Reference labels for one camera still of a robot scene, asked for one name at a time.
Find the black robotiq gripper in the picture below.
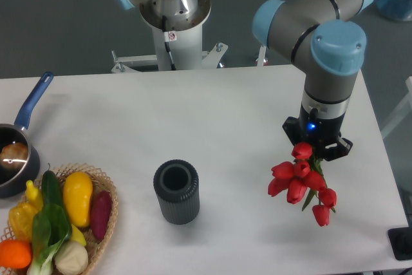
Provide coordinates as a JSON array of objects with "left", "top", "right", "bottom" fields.
[{"left": 282, "top": 114, "right": 353, "bottom": 161}]

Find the red tulip bouquet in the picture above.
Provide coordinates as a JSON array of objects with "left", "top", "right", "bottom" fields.
[{"left": 267, "top": 142, "right": 337, "bottom": 227}]

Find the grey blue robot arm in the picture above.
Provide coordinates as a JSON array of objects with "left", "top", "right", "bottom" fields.
[{"left": 117, "top": 0, "right": 373, "bottom": 161}]

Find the dark grey ribbed vase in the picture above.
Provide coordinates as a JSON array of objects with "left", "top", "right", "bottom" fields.
[{"left": 153, "top": 159, "right": 200, "bottom": 225}]

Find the black device at edge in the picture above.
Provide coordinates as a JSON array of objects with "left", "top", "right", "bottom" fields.
[{"left": 388, "top": 227, "right": 411, "bottom": 261}]

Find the purple sweet potato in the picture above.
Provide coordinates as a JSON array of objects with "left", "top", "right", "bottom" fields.
[{"left": 90, "top": 191, "right": 112, "bottom": 241}]

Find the yellow squash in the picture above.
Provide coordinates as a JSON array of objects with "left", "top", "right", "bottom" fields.
[{"left": 63, "top": 171, "right": 93, "bottom": 228}]

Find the yellow banana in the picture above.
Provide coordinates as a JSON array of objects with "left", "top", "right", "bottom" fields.
[{"left": 70, "top": 224, "right": 87, "bottom": 247}]

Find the beige garlic bulb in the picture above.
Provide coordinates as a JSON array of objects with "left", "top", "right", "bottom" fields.
[{"left": 55, "top": 241, "right": 88, "bottom": 275}]

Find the green cucumber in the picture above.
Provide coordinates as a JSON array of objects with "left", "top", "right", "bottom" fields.
[{"left": 41, "top": 170, "right": 64, "bottom": 209}]

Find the green bok choy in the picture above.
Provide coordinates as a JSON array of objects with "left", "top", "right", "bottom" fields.
[{"left": 26, "top": 203, "right": 72, "bottom": 275}]

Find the small yellow pepper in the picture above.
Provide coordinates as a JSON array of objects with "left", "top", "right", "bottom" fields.
[{"left": 26, "top": 180, "right": 44, "bottom": 211}]

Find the yellow bell pepper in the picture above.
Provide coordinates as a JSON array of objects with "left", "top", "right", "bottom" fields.
[{"left": 8, "top": 202, "right": 38, "bottom": 243}]

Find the brown meat patty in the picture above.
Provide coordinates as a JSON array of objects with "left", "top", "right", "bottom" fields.
[{"left": 1, "top": 142, "right": 28, "bottom": 169}]

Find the orange fruit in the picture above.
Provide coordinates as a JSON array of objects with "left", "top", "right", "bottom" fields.
[{"left": 1, "top": 240, "right": 32, "bottom": 269}]

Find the white frame at right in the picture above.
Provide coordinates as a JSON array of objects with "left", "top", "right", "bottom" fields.
[{"left": 380, "top": 77, "right": 411, "bottom": 139}]

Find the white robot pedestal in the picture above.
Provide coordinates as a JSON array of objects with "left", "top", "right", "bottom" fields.
[{"left": 111, "top": 0, "right": 228, "bottom": 73}]

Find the black pedestal cable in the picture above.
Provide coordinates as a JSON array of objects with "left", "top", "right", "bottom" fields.
[{"left": 162, "top": 15, "right": 177, "bottom": 71}]

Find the blue handled saucepan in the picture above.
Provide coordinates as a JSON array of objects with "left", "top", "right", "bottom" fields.
[{"left": 1, "top": 71, "right": 54, "bottom": 198}]

